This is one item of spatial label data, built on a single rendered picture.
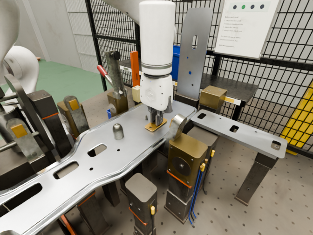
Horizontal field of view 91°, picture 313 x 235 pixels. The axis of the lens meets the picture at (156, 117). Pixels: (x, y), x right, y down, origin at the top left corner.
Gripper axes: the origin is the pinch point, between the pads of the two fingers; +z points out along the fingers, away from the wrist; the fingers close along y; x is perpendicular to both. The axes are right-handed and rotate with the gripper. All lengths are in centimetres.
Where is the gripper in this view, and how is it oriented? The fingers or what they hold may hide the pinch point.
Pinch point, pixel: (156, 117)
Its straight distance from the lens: 52.2
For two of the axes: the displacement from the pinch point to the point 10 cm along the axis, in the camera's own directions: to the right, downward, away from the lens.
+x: 6.5, -4.2, 6.3
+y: 7.6, 3.7, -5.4
